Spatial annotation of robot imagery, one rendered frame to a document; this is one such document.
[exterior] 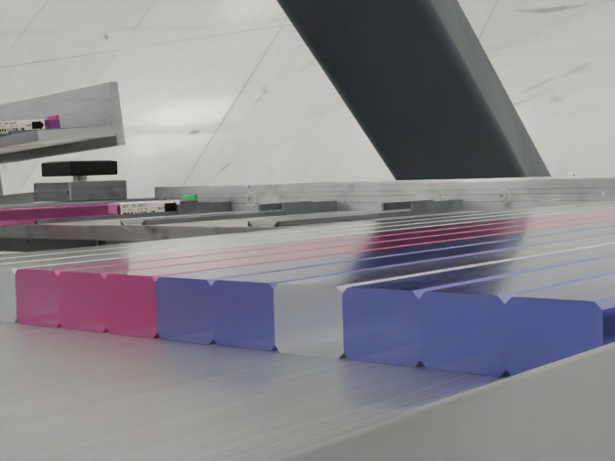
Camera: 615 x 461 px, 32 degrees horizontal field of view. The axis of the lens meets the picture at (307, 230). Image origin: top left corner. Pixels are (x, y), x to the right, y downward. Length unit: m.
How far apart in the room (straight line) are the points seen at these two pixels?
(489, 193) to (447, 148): 0.71
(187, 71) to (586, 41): 1.09
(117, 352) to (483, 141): 1.27
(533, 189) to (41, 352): 0.56
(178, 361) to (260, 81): 2.33
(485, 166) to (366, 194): 0.69
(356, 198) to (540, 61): 1.30
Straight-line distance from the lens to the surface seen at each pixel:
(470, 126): 1.42
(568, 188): 0.71
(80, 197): 0.90
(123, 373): 0.16
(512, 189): 0.72
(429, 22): 1.32
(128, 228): 0.68
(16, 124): 1.09
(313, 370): 0.16
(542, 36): 2.13
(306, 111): 2.30
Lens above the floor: 1.20
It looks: 37 degrees down
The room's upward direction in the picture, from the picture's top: 38 degrees counter-clockwise
